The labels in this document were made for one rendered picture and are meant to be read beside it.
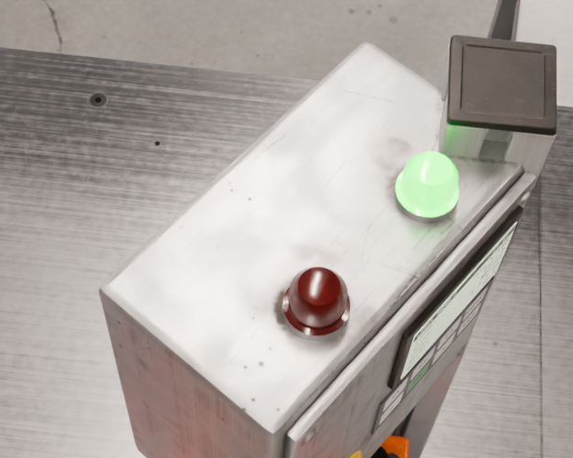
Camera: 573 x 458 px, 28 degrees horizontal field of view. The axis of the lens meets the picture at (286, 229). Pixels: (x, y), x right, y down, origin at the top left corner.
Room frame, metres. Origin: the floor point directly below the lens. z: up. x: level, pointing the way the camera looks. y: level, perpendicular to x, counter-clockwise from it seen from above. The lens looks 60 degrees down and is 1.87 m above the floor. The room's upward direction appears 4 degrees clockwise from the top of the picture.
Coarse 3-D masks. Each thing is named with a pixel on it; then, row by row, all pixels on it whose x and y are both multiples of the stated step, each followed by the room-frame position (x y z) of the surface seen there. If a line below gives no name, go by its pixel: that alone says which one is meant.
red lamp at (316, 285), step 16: (304, 272) 0.20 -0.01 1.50; (320, 272) 0.20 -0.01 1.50; (336, 272) 0.20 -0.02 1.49; (288, 288) 0.20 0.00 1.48; (304, 288) 0.19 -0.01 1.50; (320, 288) 0.19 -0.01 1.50; (336, 288) 0.19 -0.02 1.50; (288, 304) 0.19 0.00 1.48; (304, 304) 0.19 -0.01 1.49; (320, 304) 0.19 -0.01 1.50; (336, 304) 0.19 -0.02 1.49; (288, 320) 0.19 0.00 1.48; (304, 320) 0.18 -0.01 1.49; (320, 320) 0.18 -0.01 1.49; (336, 320) 0.19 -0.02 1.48; (304, 336) 0.18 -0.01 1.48; (320, 336) 0.18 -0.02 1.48
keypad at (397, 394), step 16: (480, 304) 0.26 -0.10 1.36; (464, 320) 0.25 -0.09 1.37; (448, 336) 0.24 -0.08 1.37; (432, 352) 0.22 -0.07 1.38; (416, 368) 0.21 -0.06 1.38; (400, 384) 0.20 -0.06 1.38; (416, 384) 0.22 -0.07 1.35; (384, 400) 0.19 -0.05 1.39; (400, 400) 0.21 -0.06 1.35; (384, 416) 0.20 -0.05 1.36
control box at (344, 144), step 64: (384, 64) 0.32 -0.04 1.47; (320, 128) 0.28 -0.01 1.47; (384, 128) 0.28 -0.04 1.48; (256, 192) 0.25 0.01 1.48; (320, 192) 0.25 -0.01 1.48; (384, 192) 0.25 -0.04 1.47; (512, 192) 0.26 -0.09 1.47; (192, 256) 0.21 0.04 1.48; (256, 256) 0.22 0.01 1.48; (320, 256) 0.22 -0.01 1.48; (384, 256) 0.22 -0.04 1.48; (448, 256) 0.23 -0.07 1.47; (128, 320) 0.19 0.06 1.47; (192, 320) 0.19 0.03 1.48; (256, 320) 0.19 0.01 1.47; (384, 320) 0.19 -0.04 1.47; (128, 384) 0.19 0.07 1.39; (192, 384) 0.17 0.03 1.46; (256, 384) 0.16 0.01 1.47; (320, 384) 0.16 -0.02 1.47; (384, 384) 0.19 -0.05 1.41; (192, 448) 0.17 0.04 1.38; (256, 448) 0.15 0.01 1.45; (320, 448) 0.16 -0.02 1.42
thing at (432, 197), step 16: (416, 160) 0.25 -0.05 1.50; (432, 160) 0.25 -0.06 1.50; (448, 160) 0.25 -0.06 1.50; (400, 176) 0.25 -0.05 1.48; (416, 176) 0.24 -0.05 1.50; (432, 176) 0.24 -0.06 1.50; (448, 176) 0.25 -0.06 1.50; (400, 192) 0.25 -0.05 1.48; (416, 192) 0.24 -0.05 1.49; (432, 192) 0.24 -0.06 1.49; (448, 192) 0.24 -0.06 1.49; (400, 208) 0.24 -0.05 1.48; (416, 208) 0.24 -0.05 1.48; (432, 208) 0.24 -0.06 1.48; (448, 208) 0.24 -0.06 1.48
